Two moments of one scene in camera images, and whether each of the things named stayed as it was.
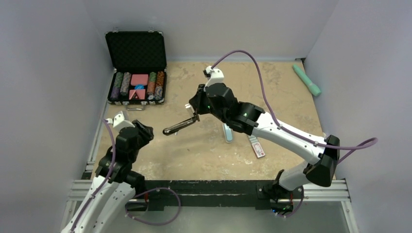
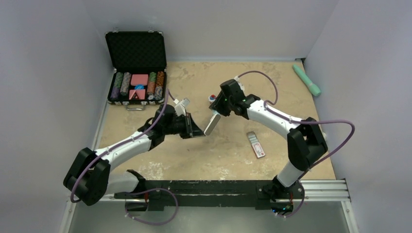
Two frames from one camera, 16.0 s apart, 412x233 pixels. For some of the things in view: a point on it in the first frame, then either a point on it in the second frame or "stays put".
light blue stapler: (228, 133) → (214, 119)
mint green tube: (314, 89) stays put
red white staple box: (257, 149) stays put
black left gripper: (145, 132) → (191, 129)
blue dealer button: (139, 87) stays put
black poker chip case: (139, 60) stays put
